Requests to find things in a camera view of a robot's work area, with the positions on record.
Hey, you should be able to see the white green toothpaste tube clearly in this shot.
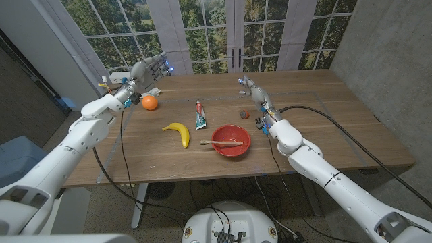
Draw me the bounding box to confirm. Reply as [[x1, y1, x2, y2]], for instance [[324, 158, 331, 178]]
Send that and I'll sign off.
[[195, 101, 207, 131]]

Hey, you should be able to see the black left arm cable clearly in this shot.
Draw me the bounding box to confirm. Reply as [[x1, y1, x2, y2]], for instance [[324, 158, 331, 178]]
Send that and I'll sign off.
[[91, 107, 190, 219]]

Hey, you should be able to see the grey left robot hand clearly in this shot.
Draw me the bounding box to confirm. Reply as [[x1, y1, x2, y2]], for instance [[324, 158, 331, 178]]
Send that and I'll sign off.
[[114, 51, 173, 104]]

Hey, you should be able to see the white partition panel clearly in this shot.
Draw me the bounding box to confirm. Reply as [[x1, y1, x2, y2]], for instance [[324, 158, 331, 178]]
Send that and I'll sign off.
[[0, 0, 112, 111]]

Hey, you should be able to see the white table leg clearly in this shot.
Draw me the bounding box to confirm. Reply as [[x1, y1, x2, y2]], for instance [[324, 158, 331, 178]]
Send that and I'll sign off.
[[130, 182, 149, 230]]

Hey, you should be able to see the white power strip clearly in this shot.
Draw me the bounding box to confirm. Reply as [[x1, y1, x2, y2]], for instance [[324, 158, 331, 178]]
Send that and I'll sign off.
[[109, 71, 132, 84]]

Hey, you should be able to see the wooden toothbrush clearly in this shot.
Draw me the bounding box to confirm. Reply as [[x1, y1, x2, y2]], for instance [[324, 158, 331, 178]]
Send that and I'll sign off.
[[199, 140, 244, 147]]

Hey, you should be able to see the printed window backdrop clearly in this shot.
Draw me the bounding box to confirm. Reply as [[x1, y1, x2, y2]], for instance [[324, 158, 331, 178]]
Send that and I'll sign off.
[[60, 0, 358, 77]]

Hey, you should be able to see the orange fruit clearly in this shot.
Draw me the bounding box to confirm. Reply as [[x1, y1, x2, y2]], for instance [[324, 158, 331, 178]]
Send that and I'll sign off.
[[141, 95, 159, 111]]

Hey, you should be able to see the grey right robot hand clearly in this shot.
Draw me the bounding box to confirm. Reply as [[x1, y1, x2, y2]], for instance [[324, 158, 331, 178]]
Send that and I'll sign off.
[[238, 74, 284, 124]]

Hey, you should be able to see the white robot torso base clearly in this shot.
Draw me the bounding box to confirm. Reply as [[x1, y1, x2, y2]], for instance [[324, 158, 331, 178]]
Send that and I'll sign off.
[[182, 201, 280, 243]]

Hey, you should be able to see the red bowl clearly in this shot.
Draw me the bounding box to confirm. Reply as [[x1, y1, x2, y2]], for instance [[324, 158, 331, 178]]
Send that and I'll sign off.
[[211, 124, 252, 157]]

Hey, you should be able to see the black round disc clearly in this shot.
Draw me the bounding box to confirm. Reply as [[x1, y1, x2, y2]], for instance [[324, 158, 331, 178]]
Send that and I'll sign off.
[[148, 182, 176, 202]]

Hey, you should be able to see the yellow banana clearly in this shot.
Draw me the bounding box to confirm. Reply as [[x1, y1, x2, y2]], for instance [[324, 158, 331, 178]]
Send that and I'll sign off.
[[161, 122, 191, 149]]

